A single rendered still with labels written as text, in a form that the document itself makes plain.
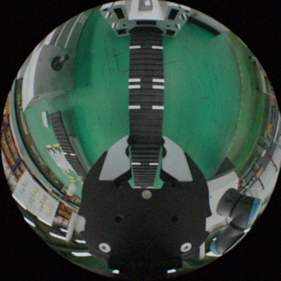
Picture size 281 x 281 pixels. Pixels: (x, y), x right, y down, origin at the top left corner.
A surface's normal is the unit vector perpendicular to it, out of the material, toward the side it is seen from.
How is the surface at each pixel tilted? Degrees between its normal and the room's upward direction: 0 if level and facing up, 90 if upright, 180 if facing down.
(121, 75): 0
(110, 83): 0
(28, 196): 90
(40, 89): 90
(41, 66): 90
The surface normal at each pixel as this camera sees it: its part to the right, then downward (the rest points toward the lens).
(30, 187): 0.99, -0.08
